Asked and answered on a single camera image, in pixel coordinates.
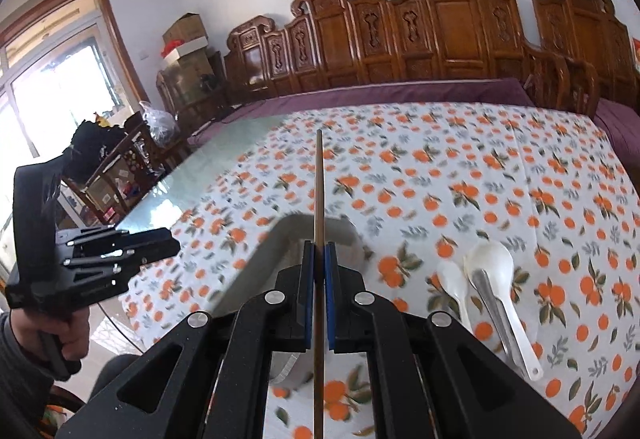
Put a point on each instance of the large cream plastic spoon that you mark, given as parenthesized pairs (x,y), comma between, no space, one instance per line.
(497,262)

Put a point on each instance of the purple sofa cushion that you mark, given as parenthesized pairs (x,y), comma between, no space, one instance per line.
(506,91)

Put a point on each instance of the carved wooden armchair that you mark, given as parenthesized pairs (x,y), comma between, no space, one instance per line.
(595,44)

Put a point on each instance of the wooden chair left side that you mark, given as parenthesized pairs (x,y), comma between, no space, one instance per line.
(112,168)

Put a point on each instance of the cardboard box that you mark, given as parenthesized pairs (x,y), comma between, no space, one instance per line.
(186,28)

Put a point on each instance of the person's left forearm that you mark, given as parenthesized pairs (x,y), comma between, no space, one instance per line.
(25,387)

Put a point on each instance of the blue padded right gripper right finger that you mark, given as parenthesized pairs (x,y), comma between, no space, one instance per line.
(430,377)

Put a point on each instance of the white plastic bag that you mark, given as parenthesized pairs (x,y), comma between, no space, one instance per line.
(162,125)

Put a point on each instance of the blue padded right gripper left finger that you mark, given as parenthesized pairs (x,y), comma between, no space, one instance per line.
(208,377)

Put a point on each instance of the orange floral tablecloth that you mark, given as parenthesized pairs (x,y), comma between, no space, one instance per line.
(422,183)

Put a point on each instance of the person's left hand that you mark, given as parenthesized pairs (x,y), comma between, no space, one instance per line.
(72,332)

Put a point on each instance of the carved wooden long sofa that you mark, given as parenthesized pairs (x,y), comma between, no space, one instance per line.
(345,43)

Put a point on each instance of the purple armchair cushion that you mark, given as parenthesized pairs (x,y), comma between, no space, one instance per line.
(621,125)

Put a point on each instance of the small white plastic spoon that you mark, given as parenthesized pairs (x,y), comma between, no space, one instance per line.
(454,282)

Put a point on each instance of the grey metal rectangular tray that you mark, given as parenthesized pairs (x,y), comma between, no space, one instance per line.
(265,270)

